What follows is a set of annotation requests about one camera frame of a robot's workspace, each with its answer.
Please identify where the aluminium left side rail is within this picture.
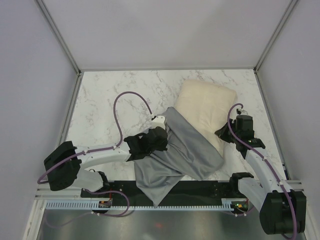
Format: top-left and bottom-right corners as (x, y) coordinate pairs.
(55, 72), (84, 148)

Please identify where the metal front panel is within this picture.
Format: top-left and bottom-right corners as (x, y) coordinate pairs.
(37, 210), (283, 240)

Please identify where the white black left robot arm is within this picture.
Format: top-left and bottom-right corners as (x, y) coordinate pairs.
(43, 126), (168, 197)

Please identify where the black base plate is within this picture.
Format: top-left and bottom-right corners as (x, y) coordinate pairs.
(79, 179), (258, 208)

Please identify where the grey pillowcase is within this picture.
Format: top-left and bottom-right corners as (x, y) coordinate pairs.
(134, 107), (225, 207)

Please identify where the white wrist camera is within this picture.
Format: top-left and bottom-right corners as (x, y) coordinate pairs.
(236, 107), (249, 116)
(151, 115), (166, 130)

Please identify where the white slotted cable duct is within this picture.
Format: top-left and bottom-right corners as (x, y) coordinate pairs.
(45, 199), (235, 212)

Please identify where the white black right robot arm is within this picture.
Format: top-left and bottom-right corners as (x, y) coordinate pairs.
(215, 114), (307, 238)

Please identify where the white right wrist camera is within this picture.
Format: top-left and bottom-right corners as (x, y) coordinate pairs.
(236, 107), (249, 116)

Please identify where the aluminium right side rail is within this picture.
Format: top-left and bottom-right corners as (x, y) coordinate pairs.
(253, 68), (291, 180)

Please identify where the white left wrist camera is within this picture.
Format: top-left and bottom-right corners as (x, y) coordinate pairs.
(151, 115), (166, 130)

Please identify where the beige pillow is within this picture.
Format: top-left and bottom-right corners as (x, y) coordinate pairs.
(174, 79), (237, 155)

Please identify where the aluminium corner post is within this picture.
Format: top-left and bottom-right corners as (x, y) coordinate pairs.
(34, 0), (82, 76)
(253, 0), (300, 74)

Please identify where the aluminium left corner post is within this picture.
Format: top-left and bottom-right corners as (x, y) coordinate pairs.
(34, 0), (82, 76)

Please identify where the aluminium right corner post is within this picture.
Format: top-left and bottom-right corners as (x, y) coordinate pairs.
(253, 0), (300, 74)

